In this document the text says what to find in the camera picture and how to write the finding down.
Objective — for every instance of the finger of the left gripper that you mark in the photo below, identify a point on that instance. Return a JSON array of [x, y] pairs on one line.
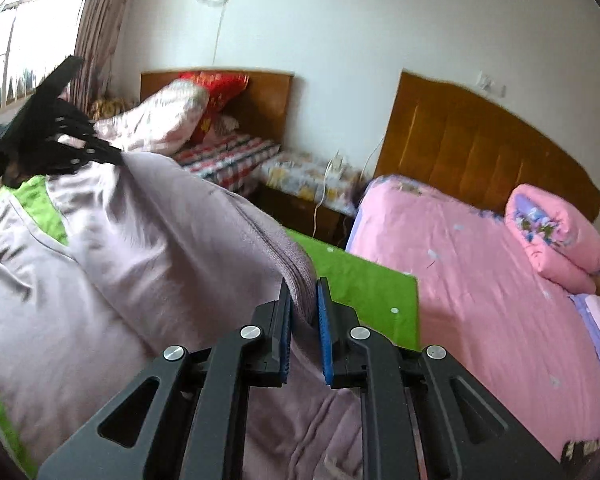
[[50, 135]]

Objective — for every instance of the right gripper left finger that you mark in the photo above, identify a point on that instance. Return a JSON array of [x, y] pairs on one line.
[[185, 415]]

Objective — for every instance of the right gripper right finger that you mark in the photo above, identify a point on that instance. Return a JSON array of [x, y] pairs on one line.
[[423, 415]]

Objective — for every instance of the lilac fleece pants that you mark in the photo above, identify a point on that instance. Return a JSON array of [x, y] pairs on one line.
[[101, 270]]

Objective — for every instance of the pale pink floral quilt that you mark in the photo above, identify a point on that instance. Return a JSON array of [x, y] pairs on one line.
[[162, 124]]

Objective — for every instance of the window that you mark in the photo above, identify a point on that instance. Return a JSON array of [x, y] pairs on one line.
[[35, 36]]

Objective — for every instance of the brown patterned curtain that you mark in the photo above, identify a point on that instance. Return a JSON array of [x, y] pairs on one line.
[[96, 43]]

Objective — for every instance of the pink bed quilt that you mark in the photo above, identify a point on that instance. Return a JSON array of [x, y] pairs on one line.
[[479, 298]]

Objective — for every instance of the red embroidered pillow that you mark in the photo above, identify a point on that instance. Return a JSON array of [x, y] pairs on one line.
[[222, 87]]

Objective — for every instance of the red plaid bed sheet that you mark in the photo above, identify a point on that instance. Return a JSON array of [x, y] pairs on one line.
[[231, 163]]

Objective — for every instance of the left wooden headboard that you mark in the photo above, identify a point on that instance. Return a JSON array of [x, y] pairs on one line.
[[261, 109]]

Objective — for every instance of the wooden headboard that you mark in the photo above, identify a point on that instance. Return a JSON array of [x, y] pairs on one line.
[[261, 109], [472, 149]]

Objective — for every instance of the folded pink floral quilt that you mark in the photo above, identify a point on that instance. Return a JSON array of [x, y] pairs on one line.
[[560, 243]]

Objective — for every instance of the nightstand with floral cloth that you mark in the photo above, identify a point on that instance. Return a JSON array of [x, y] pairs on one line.
[[313, 196]]

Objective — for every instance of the right wooden headboard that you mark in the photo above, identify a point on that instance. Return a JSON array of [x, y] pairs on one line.
[[472, 149]]

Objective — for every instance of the wall socket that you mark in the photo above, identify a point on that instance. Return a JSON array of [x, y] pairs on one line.
[[490, 86]]

